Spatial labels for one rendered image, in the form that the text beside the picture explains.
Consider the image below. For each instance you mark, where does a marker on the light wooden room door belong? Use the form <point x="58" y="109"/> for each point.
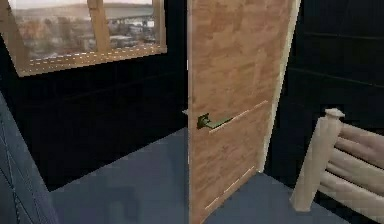
<point x="230" y="66"/>

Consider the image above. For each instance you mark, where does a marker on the wooden framed window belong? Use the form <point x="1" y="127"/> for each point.
<point x="83" y="33"/>

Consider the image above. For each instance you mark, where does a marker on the pale wooden bed frame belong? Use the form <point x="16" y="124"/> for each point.
<point x="346" y="166"/>

